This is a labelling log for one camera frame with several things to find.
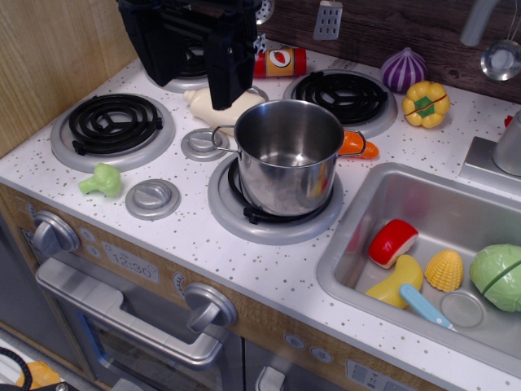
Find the right silver oven knob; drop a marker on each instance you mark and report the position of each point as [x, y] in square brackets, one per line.
[208, 307]

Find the stainless steel pot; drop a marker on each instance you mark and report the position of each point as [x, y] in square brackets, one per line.
[287, 152]

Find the yellow toy corn piece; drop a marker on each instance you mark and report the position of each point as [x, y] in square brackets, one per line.
[445, 271]

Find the red toy ketchup bottle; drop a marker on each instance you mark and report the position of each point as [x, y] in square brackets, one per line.
[286, 62]

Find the red toy cheese wedge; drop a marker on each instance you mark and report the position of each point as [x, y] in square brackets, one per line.
[392, 241]

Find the purple toy onion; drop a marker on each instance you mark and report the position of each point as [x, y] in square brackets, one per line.
[403, 69]

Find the silver sink basin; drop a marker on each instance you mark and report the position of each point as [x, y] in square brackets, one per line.
[447, 215]

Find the grey stovetop knob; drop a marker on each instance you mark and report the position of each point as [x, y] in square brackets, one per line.
[204, 145]
[152, 199]

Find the front left black burner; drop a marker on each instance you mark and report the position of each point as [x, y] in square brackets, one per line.
[125, 131]

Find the orange toy carrot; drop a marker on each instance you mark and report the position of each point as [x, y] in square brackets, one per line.
[355, 145]

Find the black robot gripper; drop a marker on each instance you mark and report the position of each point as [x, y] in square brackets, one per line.
[227, 28]

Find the back left black burner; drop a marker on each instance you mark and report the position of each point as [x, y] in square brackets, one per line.
[193, 76]

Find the yellow toy banana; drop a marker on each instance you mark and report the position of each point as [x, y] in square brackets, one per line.
[406, 271]

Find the blue toy knife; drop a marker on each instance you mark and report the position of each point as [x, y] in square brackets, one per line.
[421, 306]

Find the grey stovetop knob middle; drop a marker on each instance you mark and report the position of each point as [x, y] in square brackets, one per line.
[204, 145]

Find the orange object on floor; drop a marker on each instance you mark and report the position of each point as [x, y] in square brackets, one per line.
[41, 376]

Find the left silver oven knob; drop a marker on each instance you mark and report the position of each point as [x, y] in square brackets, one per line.
[53, 234]

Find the hanging silver skimmer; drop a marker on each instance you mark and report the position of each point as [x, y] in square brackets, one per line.
[265, 11]

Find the green toy cabbage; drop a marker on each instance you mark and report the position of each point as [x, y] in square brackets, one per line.
[495, 272]

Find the black burner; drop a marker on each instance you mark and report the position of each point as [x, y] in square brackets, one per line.
[241, 220]
[193, 76]
[359, 102]
[125, 131]

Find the front right black burner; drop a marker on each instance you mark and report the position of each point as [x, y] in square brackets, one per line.
[241, 220]

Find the hanging silver ladle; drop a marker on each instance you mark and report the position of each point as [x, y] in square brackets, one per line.
[500, 61]

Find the silver oven knob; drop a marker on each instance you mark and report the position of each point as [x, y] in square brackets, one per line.
[53, 234]
[208, 307]

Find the green toy broccoli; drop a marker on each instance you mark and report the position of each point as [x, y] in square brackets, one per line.
[105, 179]

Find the grey toy faucet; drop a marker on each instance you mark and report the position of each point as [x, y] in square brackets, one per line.
[477, 21]

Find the yellow toy bell pepper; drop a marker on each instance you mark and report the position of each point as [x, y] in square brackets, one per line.
[426, 104]

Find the grey stovetop knob front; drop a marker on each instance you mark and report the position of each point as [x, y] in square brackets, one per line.
[152, 199]

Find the hanging grey spatula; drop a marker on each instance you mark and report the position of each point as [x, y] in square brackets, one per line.
[327, 24]

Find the back right black burner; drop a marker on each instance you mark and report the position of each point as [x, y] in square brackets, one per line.
[359, 102]

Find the silver oven door handle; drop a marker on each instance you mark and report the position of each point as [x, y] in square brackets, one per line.
[104, 303]

